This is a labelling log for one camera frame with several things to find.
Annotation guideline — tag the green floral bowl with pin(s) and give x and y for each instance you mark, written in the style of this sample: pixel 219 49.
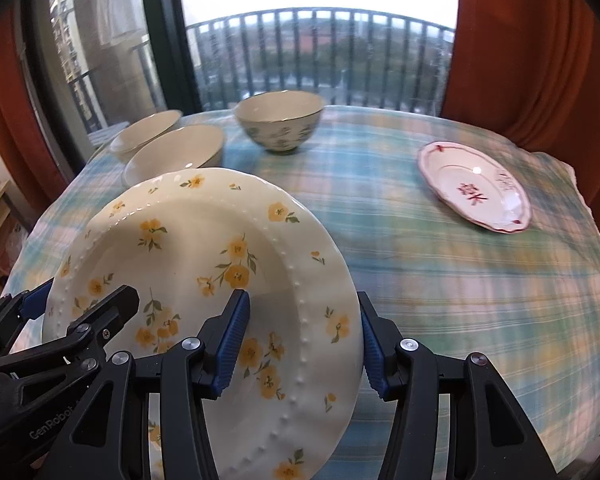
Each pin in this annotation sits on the green floral bowl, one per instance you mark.
pixel 280 132

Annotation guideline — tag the plain cream bowl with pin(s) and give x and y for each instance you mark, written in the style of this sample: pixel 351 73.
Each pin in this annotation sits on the plain cream bowl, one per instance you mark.
pixel 140 132
pixel 180 147

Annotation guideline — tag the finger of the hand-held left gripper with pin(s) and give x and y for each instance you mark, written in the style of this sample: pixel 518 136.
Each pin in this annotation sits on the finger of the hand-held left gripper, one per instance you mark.
pixel 34 301
pixel 107 312

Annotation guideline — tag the dark window frame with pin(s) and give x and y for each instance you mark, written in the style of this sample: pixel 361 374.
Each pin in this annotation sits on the dark window frame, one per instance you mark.
pixel 170 35

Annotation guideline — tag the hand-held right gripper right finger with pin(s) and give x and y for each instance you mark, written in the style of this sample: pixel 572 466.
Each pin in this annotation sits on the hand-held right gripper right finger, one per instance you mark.
pixel 375 355

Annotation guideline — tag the balcony railing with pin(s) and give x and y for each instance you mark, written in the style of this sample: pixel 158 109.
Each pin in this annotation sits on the balcony railing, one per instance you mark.
pixel 300 11

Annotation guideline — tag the white hanging cloth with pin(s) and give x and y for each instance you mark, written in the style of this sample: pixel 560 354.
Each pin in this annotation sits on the white hanging cloth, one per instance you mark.
pixel 110 5

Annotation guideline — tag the red pattern plate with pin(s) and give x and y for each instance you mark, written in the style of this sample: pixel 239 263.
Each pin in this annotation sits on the red pattern plate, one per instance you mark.
pixel 460 180

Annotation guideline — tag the orange curtain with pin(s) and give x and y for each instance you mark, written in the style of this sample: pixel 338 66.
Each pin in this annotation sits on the orange curtain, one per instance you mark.
pixel 520 60
pixel 10 135

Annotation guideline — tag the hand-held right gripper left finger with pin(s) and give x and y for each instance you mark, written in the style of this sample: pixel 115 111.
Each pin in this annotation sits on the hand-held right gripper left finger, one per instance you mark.
pixel 232 340

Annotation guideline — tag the apartment building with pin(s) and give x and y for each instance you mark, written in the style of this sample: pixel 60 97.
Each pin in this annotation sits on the apartment building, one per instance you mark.
pixel 62 25

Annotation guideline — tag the yellow flower plate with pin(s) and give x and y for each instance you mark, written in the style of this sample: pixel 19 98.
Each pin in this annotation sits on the yellow flower plate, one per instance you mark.
pixel 190 240

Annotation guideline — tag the plaid tablecloth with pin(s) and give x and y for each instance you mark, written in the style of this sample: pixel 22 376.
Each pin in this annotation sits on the plaid tablecloth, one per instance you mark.
pixel 405 270

